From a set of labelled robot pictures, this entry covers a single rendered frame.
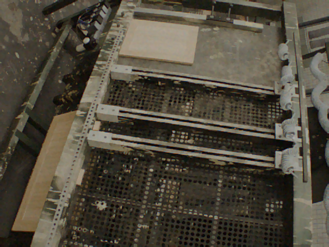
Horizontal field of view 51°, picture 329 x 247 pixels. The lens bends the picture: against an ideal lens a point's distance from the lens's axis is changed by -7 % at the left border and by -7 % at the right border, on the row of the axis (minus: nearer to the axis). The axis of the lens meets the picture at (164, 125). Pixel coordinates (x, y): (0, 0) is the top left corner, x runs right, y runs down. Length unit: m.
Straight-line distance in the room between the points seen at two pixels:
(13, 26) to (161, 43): 1.24
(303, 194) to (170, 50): 1.26
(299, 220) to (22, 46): 2.37
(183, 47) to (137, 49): 0.31
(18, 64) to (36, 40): 0.32
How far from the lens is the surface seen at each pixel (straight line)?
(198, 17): 2.68
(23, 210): 2.42
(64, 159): 1.96
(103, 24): 2.65
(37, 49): 3.15
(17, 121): 2.64
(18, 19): 3.12
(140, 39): 2.53
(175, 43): 2.49
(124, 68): 2.26
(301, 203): 1.87
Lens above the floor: 2.23
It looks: 29 degrees down
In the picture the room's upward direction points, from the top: 79 degrees clockwise
